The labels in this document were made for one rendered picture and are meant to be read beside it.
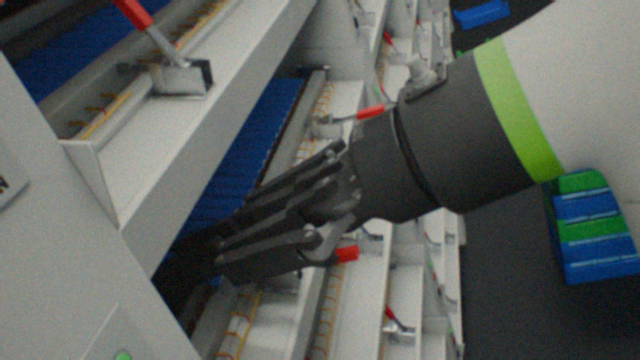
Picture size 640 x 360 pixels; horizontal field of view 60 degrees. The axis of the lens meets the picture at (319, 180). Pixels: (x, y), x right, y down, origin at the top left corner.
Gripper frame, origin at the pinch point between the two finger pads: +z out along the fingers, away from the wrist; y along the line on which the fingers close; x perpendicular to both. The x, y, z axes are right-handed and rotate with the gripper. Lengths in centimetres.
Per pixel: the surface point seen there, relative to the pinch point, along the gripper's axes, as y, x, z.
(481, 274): -102, 101, 16
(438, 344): -45, 64, 12
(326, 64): -47.1, 3.9, -0.9
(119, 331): 16.6, -6.9, -8.4
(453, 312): -71, 83, 17
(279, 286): -2.0, 7.1, -2.2
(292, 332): 2.5, 8.6, -3.7
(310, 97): -36.1, 3.8, -0.3
